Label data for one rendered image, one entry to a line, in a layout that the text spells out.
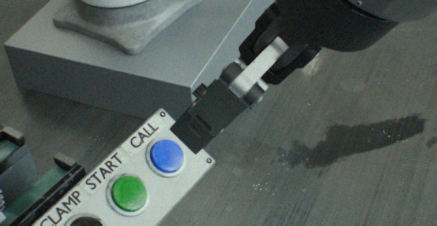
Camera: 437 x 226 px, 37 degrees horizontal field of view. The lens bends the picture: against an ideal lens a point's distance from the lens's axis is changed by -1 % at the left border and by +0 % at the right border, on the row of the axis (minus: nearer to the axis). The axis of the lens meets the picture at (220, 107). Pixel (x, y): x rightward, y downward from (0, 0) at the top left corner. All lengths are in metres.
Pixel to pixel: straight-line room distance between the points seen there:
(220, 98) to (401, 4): 0.13
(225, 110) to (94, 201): 0.17
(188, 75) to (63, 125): 0.22
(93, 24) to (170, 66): 0.15
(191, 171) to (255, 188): 0.33
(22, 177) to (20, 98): 0.27
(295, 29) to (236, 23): 0.69
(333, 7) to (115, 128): 0.71
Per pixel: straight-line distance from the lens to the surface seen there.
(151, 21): 1.03
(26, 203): 0.77
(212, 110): 0.42
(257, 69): 0.36
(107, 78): 1.00
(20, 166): 0.86
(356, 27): 0.34
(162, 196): 0.56
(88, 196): 0.54
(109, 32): 1.03
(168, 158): 0.56
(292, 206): 0.88
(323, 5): 0.33
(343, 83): 1.06
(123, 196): 0.54
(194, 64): 0.96
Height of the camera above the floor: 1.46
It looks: 40 degrees down
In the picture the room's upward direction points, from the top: 5 degrees counter-clockwise
